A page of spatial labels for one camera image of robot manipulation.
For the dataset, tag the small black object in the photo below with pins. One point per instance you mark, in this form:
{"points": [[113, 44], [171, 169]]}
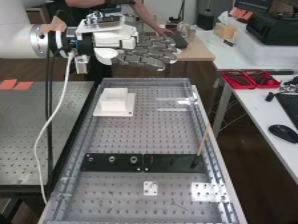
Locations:
{"points": [[268, 96]]}

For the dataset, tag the large black case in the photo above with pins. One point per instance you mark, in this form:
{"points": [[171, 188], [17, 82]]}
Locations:
{"points": [[274, 28]]}

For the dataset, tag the small white plate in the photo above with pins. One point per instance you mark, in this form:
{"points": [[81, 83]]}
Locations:
{"points": [[150, 188]]}

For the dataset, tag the wooden desk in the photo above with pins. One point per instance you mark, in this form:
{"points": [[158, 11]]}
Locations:
{"points": [[197, 50]]}

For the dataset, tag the white desk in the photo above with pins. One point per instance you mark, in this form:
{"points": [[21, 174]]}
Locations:
{"points": [[266, 113], [247, 55]]}

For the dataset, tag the small white box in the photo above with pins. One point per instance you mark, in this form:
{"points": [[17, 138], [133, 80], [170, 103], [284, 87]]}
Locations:
{"points": [[114, 100]]}

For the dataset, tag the clear box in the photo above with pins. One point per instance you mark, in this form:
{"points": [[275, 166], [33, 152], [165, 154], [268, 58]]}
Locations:
{"points": [[213, 173]]}

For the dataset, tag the cardboard box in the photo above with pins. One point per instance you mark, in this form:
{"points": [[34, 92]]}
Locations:
{"points": [[223, 31]]}

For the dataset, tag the black upright box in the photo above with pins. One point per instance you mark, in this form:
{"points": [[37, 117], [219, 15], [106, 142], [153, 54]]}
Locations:
{"points": [[205, 20]]}

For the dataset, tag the black mouse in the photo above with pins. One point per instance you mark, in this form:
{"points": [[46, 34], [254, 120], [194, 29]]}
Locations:
{"points": [[283, 133]]}

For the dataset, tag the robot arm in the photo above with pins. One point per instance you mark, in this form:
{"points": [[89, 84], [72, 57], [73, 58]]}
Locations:
{"points": [[17, 33]]}

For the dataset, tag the orange card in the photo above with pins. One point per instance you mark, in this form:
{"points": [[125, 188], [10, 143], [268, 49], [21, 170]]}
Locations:
{"points": [[6, 84], [24, 85]]}

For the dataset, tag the person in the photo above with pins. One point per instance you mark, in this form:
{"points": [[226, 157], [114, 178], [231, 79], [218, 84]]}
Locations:
{"points": [[146, 16]]}

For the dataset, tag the black keyboard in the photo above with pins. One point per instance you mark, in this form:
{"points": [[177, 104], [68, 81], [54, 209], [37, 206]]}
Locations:
{"points": [[179, 39], [290, 108]]}

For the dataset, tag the red tray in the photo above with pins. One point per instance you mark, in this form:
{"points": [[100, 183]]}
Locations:
{"points": [[264, 78], [237, 80]]}

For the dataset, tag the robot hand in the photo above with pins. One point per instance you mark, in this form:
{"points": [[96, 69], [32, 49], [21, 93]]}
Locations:
{"points": [[113, 38]]}

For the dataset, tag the thin stick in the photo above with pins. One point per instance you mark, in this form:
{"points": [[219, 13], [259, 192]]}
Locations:
{"points": [[202, 141]]}

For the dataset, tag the black plate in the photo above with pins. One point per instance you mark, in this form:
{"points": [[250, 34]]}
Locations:
{"points": [[114, 165]]}

